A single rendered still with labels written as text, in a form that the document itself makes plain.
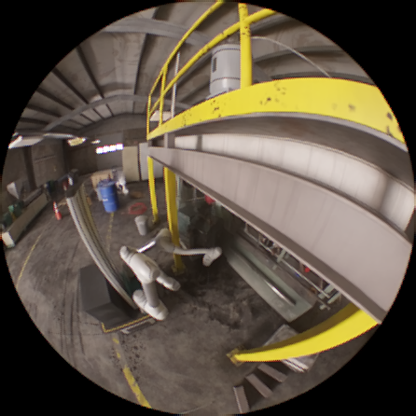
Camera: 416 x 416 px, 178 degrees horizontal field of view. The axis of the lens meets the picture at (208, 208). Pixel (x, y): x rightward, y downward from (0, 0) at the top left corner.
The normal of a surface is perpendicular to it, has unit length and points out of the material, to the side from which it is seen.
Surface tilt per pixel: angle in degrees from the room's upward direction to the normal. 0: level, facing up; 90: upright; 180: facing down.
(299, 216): 90
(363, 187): 90
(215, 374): 0
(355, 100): 90
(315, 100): 90
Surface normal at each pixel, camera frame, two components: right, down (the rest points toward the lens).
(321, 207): -0.85, 0.20
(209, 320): 0.05, -0.89
